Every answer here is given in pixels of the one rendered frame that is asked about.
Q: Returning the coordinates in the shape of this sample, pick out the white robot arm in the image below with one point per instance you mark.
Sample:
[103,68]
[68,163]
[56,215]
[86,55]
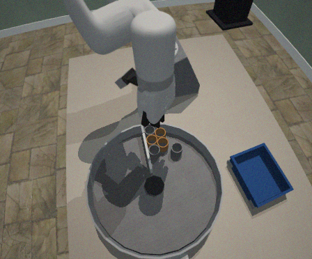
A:
[153,37]

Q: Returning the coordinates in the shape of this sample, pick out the bronze bushing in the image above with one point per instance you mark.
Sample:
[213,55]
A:
[160,131]
[150,138]
[163,140]

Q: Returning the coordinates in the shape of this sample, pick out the blue rectangular crate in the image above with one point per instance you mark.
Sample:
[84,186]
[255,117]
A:
[258,168]

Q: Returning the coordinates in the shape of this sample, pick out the grey metal bushing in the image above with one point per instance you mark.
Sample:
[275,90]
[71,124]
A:
[154,147]
[149,128]
[176,145]

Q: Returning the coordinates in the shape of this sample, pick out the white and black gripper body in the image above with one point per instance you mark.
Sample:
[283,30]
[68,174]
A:
[155,104]

